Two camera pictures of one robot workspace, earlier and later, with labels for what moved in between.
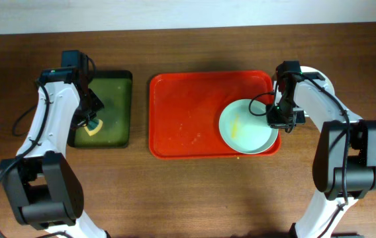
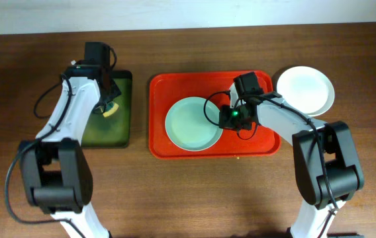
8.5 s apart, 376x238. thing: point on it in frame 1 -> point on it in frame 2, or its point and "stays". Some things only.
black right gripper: x=277 y=121 -> x=225 y=123
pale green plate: x=244 y=127 -> x=192 y=123
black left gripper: x=87 y=116 -> x=109 y=96
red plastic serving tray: x=185 y=108 stays
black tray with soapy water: x=114 y=88 stays
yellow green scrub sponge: x=94 y=126 -> x=111 y=108
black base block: x=344 y=234 stays
